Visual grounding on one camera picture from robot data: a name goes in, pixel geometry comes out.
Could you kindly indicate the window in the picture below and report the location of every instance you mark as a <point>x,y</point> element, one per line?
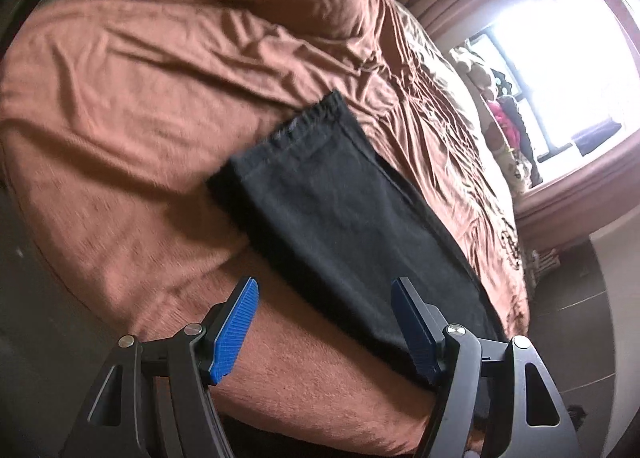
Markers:
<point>565,52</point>

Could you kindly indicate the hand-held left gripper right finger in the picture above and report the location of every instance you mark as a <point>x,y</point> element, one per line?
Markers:
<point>417,333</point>

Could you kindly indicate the brown blanket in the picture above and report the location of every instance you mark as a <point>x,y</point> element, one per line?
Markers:
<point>125,137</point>

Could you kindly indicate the black pants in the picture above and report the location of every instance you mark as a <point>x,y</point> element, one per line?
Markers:
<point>325,218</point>

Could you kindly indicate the beige plush toy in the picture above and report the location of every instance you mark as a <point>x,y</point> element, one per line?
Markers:
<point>472,65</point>

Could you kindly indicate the pink plush toy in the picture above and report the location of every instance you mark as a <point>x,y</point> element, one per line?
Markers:
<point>499,112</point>

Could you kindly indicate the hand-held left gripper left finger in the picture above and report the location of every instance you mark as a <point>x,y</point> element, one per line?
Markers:
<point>232,333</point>

